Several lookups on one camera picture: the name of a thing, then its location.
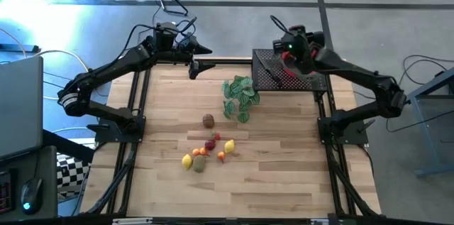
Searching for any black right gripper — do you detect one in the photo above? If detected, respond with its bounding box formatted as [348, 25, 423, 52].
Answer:
[272, 25, 326, 75]

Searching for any black knife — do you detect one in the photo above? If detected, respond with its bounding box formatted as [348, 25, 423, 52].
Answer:
[255, 54, 284, 89]

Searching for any black perforated metal shelf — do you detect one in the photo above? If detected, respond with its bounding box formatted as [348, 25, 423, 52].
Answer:
[251, 48, 329, 92]

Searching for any white metal bracket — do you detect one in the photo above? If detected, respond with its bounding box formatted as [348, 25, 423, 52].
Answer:
[112, 217, 153, 225]
[311, 219, 352, 225]

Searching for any black floor bar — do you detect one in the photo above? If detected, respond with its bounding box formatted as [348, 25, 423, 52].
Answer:
[0, 43, 42, 54]

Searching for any black white checkerboard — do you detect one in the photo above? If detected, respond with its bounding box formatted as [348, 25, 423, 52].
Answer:
[56, 153, 94, 197]

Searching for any red collapsible colander bowl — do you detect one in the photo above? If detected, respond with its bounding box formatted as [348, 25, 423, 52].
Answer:
[279, 33, 326, 79]

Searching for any black keyboard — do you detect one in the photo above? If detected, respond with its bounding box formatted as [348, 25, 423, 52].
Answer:
[0, 170, 16, 215]

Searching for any green toy mango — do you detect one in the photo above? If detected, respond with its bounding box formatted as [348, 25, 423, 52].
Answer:
[192, 154, 207, 174]

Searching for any black computer mouse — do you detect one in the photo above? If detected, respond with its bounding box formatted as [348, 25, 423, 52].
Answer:
[20, 177, 43, 216]

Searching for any yellow floor cable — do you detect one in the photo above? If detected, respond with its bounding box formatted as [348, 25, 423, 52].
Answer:
[0, 28, 89, 101]

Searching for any black floor cable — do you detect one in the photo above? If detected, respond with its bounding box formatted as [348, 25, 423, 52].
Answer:
[385, 54, 454, 133]

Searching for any artificial striped green plant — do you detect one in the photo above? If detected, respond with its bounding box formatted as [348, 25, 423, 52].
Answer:
[221, 76, 262, 126]

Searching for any blue grey side table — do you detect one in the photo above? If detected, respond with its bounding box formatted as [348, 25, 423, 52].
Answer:
[406, 67, 454, 178]

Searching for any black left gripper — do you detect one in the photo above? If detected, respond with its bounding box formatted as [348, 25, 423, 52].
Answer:
[177, 35, 216, 80]

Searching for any grey monitor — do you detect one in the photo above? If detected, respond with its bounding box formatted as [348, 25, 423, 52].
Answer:
[0, 55, 44, 160]

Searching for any brown toy kiwi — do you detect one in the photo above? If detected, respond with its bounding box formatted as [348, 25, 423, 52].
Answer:
[202, 113, 215, 129]

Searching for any dark grey desk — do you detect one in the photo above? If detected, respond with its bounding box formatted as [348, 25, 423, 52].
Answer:
[0, 146, 58, 222]

